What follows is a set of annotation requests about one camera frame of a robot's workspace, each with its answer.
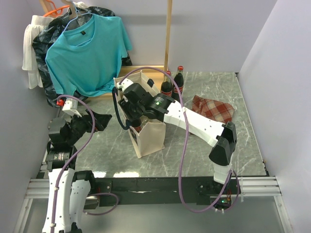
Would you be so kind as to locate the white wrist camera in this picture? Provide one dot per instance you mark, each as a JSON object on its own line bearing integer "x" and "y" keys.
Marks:
{"x": 69, "y": 106}
{"x": 124, "y": 85}

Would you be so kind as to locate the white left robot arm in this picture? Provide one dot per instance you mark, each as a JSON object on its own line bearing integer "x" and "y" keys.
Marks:
{"x": 68, "y": 189}

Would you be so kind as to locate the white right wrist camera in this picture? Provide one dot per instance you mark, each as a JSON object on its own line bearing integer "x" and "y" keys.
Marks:
{"x": 124, "y": 85}

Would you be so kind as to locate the dark floral patterned shirt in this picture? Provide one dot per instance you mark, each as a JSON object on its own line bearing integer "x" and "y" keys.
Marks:
{"x": 48, "y": 36}

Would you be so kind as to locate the white hanging garment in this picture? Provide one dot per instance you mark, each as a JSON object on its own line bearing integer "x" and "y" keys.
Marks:
{"x": 29, "y": 61}

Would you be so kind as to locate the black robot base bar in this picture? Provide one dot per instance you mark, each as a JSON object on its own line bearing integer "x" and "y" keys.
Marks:
{"x": 160, "y": 190}

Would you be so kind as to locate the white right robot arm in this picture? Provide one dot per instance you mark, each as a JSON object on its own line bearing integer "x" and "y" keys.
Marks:
{"x": 221, "y": 137}

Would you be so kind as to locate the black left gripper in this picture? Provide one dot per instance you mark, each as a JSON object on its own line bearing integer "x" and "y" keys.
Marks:
{"x": 101, "y": 120}

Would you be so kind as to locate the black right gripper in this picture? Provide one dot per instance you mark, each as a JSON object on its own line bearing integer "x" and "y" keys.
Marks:
{"x": 125, "y": 105}

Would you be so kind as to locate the aluminium rail profile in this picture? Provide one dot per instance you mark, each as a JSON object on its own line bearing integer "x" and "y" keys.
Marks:
{"x": 259, "y": 186}

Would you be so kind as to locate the turquoise t-shirt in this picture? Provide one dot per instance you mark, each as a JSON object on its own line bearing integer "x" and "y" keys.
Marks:
{"x": 88, "y": 58}

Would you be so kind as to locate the beige canvas tote bag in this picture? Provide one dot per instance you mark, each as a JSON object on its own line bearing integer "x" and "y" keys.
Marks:
{"x": 151, "y": 138}

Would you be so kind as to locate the Coca-Cola glass bottle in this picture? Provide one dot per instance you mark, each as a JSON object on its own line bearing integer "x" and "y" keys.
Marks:
{"x": 179, "y": 80}
{"x": 137, "y": 125}
{"x": 166, "y": 87}

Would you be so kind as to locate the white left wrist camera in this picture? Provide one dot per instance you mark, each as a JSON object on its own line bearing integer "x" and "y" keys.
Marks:
{"x": 69, "y": 106}

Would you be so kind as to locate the orange plastic hanger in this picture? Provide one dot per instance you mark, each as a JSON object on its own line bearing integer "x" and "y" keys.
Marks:
{"x": 51, "y": 10}

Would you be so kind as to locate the light blue wire hanger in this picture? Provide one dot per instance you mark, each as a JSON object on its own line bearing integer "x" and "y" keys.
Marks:
{"x": 75, "y": 19}

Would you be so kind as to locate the red plaid cloth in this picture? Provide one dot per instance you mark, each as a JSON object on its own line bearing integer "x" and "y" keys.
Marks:
{"x": 213, "y": 109}

